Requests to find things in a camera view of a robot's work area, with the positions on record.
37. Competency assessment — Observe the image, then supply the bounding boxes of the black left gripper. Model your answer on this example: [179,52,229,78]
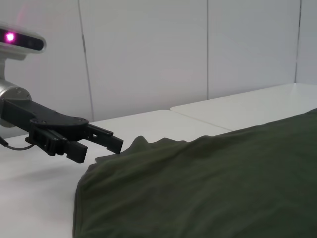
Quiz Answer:
[0,98,124,165]

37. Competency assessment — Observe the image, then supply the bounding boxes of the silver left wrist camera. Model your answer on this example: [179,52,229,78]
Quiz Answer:
[0,21,47,80]

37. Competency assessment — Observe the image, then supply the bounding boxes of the dark green t-shirt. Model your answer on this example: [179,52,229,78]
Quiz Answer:
[72,108,317,238]

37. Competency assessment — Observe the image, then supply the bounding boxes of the left arm plug with cable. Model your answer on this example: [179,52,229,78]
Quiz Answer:
[0,135,33,150]

